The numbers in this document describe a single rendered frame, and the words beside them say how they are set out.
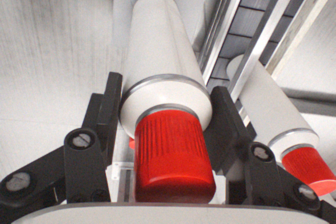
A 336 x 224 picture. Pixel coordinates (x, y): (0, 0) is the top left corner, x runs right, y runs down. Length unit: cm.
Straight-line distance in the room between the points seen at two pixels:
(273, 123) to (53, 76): 36
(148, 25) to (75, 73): 28
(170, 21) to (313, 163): 17
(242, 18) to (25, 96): 41
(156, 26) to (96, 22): 22
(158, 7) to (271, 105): 16
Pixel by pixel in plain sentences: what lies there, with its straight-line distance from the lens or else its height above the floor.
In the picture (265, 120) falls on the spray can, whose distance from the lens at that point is 26.
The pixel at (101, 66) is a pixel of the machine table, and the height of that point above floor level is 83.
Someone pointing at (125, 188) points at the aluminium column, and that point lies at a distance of 61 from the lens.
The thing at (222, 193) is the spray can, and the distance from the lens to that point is 35.
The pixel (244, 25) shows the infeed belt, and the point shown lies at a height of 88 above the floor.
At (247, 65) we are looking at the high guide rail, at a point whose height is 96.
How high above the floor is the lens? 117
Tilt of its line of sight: 50 degrees down
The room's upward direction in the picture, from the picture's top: 174 degrees clockwise
